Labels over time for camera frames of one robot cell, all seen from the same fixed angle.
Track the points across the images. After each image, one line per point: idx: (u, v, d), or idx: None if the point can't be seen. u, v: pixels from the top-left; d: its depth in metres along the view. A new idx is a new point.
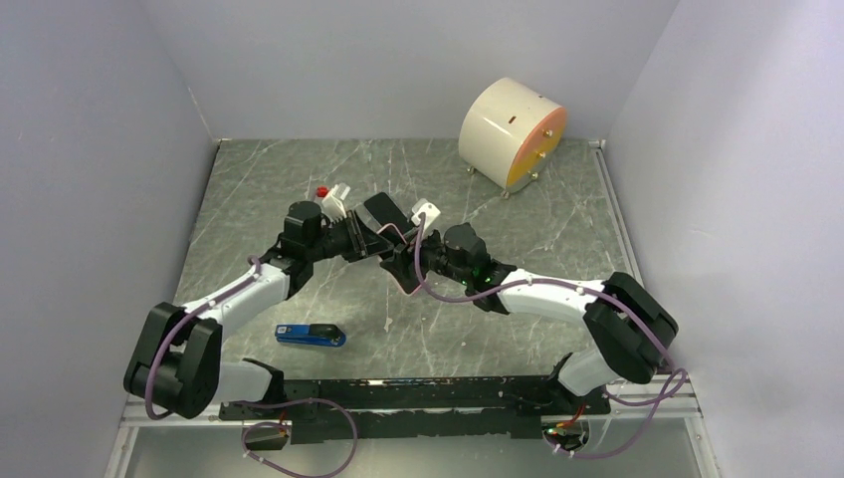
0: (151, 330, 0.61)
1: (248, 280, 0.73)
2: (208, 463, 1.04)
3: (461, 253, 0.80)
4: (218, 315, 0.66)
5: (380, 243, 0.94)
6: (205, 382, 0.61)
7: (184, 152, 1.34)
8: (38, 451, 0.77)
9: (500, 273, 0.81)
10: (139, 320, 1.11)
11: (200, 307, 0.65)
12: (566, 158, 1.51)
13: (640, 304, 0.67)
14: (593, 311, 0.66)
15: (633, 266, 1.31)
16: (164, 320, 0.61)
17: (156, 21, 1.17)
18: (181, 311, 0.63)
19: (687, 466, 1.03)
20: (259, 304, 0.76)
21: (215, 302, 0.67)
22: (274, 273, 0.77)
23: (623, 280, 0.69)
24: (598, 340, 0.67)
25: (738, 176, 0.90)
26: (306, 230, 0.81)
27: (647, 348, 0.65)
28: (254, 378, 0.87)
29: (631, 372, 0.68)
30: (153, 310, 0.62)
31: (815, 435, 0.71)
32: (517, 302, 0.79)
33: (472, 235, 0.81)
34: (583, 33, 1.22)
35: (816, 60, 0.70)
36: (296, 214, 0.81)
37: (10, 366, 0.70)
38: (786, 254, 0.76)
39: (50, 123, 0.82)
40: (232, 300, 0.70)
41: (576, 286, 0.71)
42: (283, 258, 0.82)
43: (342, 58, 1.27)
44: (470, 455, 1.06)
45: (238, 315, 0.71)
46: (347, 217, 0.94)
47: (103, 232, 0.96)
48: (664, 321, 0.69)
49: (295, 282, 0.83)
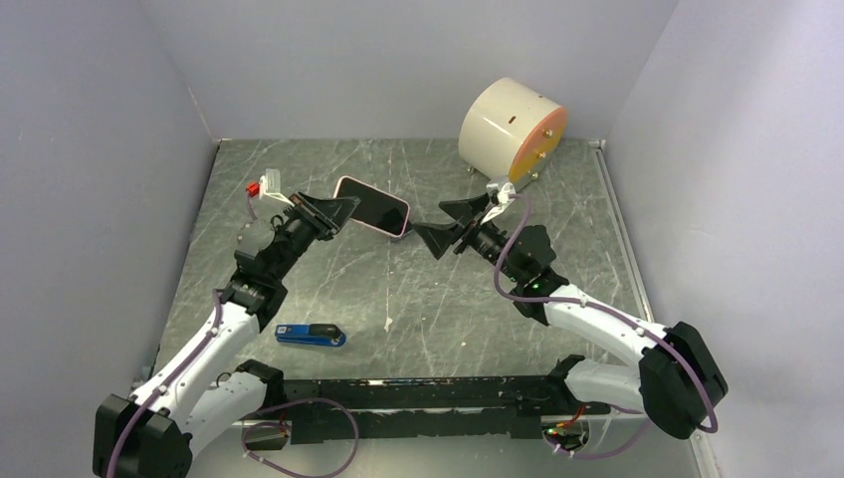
0: (102, 427, 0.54)
1: (206, 339, 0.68)
2: (209, 462, 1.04)
3: (528, 258, 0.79)
4: (172, 401, 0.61)
5: (345, 205, 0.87)
6: (172, 464, 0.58)
7: (184, 152, 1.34)
8: (39, 451, 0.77)
9: (549, 283, 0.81)
10: (140, 320, 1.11)
11: (151, 397, 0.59)
12: (566, 158, 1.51)
13: (699, 360, 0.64)
14: (649, 358, 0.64)
15: (633, 266, 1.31)
16: (114, 418, 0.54)
17: (156, 21, 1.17)
18: (133, 403, 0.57)
19: (687, 466, 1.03)
20: (225, 357, 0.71)
21: (165, 386, 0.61)
22: (236, 320, 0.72)
23: (684, 331, 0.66)
24: (647, 388, 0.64)
25: (738, 178, 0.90)
26: (267, 255, 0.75)
27: (696, 406, 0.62)
28: (241, 400, 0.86)
29: (671, 427, 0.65)
30: (102, 403, 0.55)
31: (814, 436, 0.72)
32: (561, 318, 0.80)
33: (546, 247, 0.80)
34: (582, 33, 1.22)
35: (816, 62, 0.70)
36: (245, 246, 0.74)
37: (9, 366, 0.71)
38: (786, 258, 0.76)
39: (50, 124, 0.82)
40: (187, 374, 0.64)
41: (636, 327, 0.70)
42: (248, 288, 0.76)
43: (342, 58, 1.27)
44: (470, 455, 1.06)
45: (201, 381, 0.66)
46: (297, 203, 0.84)
47: (104, 232, 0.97)
48: (719, 382, 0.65)
49: (265, 312, 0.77)
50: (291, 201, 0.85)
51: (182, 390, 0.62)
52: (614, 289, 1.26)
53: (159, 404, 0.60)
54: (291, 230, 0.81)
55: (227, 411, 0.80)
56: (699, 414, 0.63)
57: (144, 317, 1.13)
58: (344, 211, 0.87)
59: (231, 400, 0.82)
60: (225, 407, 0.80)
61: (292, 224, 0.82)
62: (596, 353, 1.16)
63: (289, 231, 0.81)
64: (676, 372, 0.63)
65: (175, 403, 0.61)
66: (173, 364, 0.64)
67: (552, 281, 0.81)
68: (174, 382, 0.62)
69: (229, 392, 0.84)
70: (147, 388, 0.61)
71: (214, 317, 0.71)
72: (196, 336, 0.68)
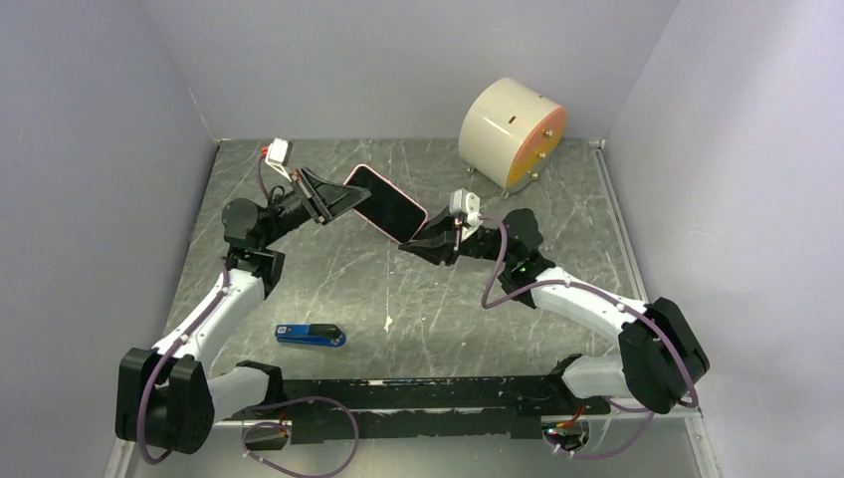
0: (126, 383, 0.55)
1: (218, 295, 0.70)
2: (208, 463, 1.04)
3: (516, 240, 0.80)
4: (195, 349, 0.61)
5: (350, 195, 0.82)
6: (201, 416, 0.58)
7: (184, 151, 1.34)
8: (37, 451, 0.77)
9: (536, 265, 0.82)
10: (139, 319, 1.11)
11: (175, 345, 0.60)
12: (566, 158, 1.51)
13: (678, 335, 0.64)
14: (630, 333, 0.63)
15: (633, 266, 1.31)
16: (137, 370, 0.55)
17: (155, 20, 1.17)
18: (155, 356, 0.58)
19: (686, 466, 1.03)
20: (235, 318, 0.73)
21: (187, 336, 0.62)
22: (244, 281, 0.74)
23: (665, 306, 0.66)
24: (626, 360, 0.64)
25: (737, 176, 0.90)
26: (251, 232, 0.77)
27: (675, 380, 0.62)
28: (247, 384, 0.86)
29: (647, 401, 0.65)
30: (123, 359, 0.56)
31: (816, 438, 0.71)
32: (547, 299, 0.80)
33: (533, 230, 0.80)
34: (582, 33, 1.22)
35: (815, 57, 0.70)
36: (233, 228, 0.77)
37: (9, 365, 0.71)
38: (787, 255, 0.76)
39: (50, 124, 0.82)
40: (206, 327, 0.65)
41: (617, 302, 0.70)
42: (243, 259, 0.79)
43: (342, 58, 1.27)
44: (470, 456, 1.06)
45: (217, 336, 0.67)
46: (296, 180, 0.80)
47: (104, 232, 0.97)
48: (697, 358, 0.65)
49: (267, 278, 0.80)
50: (288, 177, 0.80)
51: (202, 341, 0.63)
52: (614, 289, 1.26)
53: (183, 352, 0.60)
54: (286, 208, 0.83)
55: (236, 391, 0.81)
56: (678, 388, 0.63)
57: (144, 316, 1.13)
58: (347, 201, 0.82)
59: (239, 383, 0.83)
60: (235, 386, 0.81)
61: (290, 200, 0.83)
62: (597, 352, 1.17)
63: (282, 209, 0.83)
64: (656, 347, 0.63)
65: (199, 353, 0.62)
66: (189, 319, 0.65)
67: (538, 264, 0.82)
68: (194, 334, 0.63)
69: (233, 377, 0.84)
70: (167, 342, 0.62)
71: (223, 278, 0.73)
72: (207, 296, 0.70)
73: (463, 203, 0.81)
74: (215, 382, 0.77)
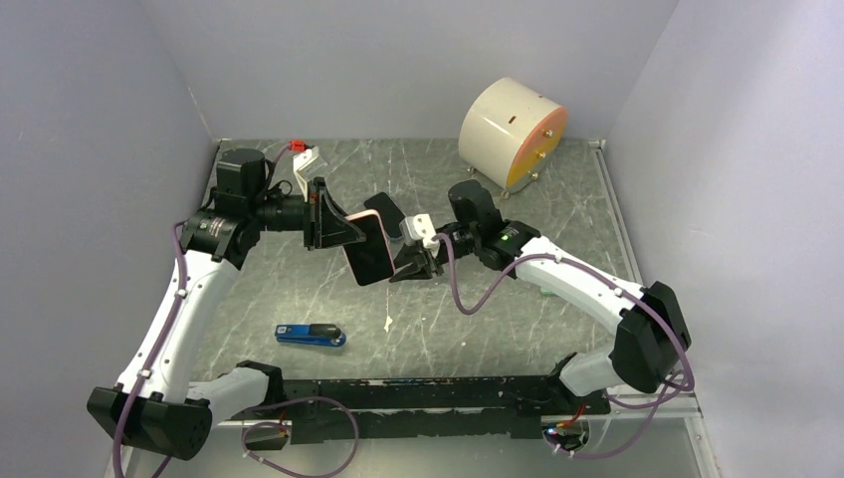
0: (105, 419, 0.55)
1: (175, 302, 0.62)
2: (207, 464, 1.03)
3: (464, 202, 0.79)
4: (160, 383, 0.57)
5: (347, 235, 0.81)
6: (193, 426, 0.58)
7: (184, 151, 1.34)
8: (36, 452, 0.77)
9: (521, 236, 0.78)
10: (139, 320, 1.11)
11: (135, 385, 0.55)
12: (566, 158, 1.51)
13: (672, 322, 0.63)
14: (629, 322, 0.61)
15: (633, 266, 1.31)
16: (107, 409, 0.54)
17: (155, 21, 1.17)
18: (123, 393, 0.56)
19: (686, 466, 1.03)
20: (209, 312, 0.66)
21: (147, 370, 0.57)
22: (204, 272, 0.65)
23: (662, 292, 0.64)
24: (618, 347, 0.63)
25: (737, 175, 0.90)
26: (246, 177, 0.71)
27: (662, 361, 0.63)
28: (247, 387, 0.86)
29: (632, 380, 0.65)
30: (91, 400, 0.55)
31: (816, 438, 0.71)
32: (535, 277, 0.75)
33: (480, 190, 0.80)
34: (582, 34, 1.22)
35: (814, 59, 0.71)
36: (234, 161, 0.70)
37: (10, 368, 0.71)
38: (786, 255, 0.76)
39: (51, 125, 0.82)
40: (170, 349, 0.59)
41: (614, 285, 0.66)
42: (216, 221, 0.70)
43: (342, 57, 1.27)
44: (470, 455, 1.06)
45: (189, 348, 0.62)
46: (313, 203, 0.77)
47: (103, 231, 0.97)
48: (683, 341, 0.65)
49: (235, 249, 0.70)
50: (307, 195, 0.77)
51: (168, 367, 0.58)
52: None
53: (149, 389, 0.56)
54: (284, 204, 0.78)
55: (236, 393, 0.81)
56: (663, 367, 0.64)
57: (144, 317, 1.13)
58: (343, 239, 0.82)
59: (236, 384, 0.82)
60: (236, 389, 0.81)
61: (294, 198, 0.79)
62: None
63: (282, 196, 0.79)
64: (651, 333, 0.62)
65: (165, 385, 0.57)
66: (151, 343, 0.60)
67: (523, 233, 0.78)
68: (157, 362, 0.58)
69: (232, 378, 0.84)
70: (131, 372, 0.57)
71: (179, 273, 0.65)
72: (167, 302, 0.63)
73: (414, 231, 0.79)
74: (215, 384, 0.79)
